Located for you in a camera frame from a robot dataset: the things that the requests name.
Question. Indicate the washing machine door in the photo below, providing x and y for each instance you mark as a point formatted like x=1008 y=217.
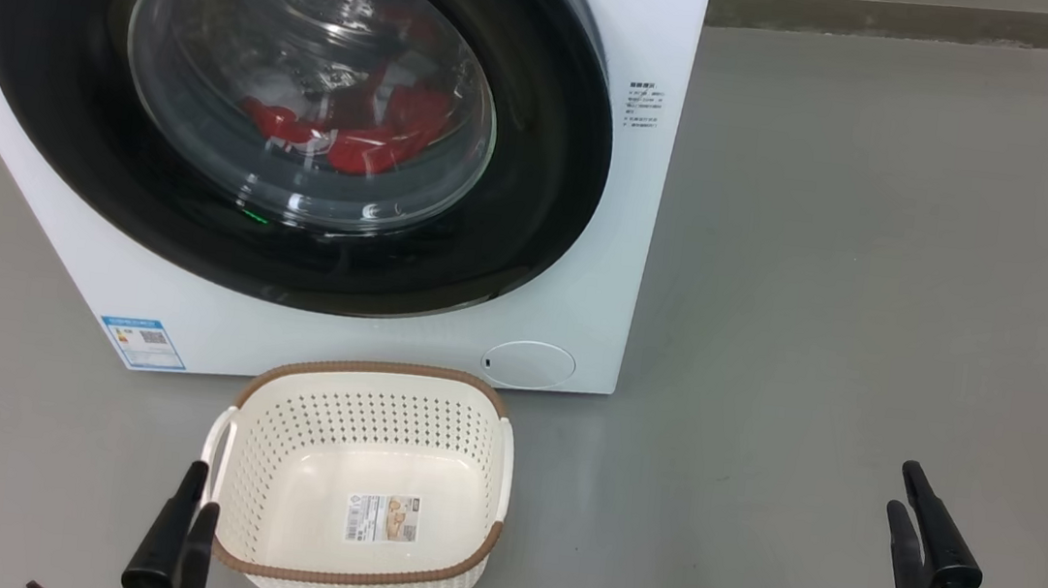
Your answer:
x=49 y=88

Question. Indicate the white front-load washing machine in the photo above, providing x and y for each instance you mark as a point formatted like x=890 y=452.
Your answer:
x=575 y=270

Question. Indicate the paper product label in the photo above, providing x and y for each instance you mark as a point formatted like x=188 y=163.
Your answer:
x=382 y=519

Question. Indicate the blue energy label sticker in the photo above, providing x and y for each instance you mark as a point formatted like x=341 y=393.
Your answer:
x=144 y=344

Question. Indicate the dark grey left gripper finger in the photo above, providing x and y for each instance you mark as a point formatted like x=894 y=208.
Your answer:
x=199 y=562
x=162 y=538

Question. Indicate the cream basket with brown rim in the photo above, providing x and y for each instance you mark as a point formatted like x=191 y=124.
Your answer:
x=377 y=395

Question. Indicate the red and white garment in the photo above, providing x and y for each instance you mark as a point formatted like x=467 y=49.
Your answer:
x=374 y=147

